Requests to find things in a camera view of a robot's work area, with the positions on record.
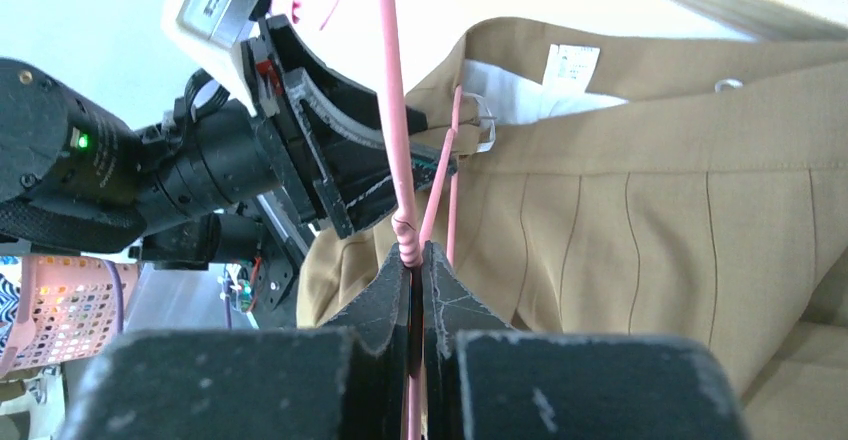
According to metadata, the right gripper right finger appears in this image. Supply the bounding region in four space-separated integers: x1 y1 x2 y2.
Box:
422 243 749 439

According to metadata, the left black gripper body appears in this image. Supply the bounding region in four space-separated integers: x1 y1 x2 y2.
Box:
241 15 398 238

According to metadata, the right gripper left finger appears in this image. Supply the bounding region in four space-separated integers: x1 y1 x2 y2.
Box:
60 250 410 439

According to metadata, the pink wire hanger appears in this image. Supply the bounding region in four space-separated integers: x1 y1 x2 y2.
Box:
320 0 465 440

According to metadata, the tan pleated skirt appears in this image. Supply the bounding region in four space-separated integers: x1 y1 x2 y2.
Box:
296 16 848 440

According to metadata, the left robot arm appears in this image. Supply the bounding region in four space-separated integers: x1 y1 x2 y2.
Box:
1 16 397 270

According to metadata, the pink perforated basket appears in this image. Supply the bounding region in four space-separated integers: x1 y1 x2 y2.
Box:
1 255 140 375

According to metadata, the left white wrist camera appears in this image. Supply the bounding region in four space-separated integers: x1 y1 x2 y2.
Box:
161 0 259 115

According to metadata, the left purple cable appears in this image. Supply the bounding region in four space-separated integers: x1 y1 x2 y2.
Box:
99 259 127 338

